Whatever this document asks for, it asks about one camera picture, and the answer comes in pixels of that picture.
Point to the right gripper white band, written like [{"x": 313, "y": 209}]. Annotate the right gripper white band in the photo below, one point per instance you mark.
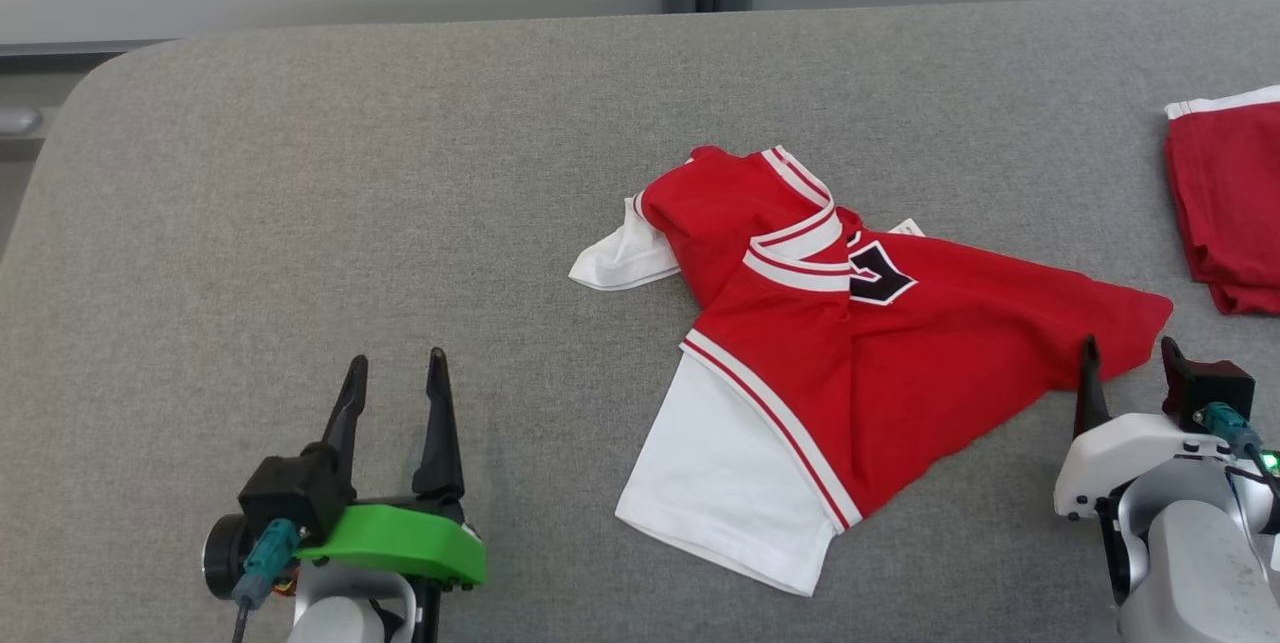
[{"x": 1110, "y": 463}]

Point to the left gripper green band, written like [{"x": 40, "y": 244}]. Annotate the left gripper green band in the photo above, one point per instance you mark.
[{"x": 400, "y": 543}]

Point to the red shorts with white stripes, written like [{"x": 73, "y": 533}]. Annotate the red shorts with white stripes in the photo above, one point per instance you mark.
[{"x": 1230, "y": 213}]

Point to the red shirt with white sleeves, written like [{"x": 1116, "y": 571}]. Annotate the red shirt with white sleeves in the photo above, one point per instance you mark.
[{"x": 900, "y": 363}]

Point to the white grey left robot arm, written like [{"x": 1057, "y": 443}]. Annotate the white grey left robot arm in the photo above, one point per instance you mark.
[{"x": 340, "y": 618}]

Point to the grey horizontal tube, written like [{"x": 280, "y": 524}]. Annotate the grey horizontal tube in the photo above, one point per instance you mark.
[{"x": 18, "y": 121}]

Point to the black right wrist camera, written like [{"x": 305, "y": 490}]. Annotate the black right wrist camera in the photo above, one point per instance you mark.
[{"x": 1215, "y": 388}]

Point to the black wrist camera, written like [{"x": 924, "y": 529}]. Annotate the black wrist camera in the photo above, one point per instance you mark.
[
  {"x": 295, "y": 488},
  {"x": 1215, "y": 388}
]

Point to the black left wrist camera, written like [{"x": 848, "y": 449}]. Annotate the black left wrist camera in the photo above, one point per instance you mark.
[{"x": 295, "y": 488}]

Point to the dark grey wall rail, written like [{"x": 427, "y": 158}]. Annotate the dark grey wall rail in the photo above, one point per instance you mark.
[{"x": 80, "y": 49}]

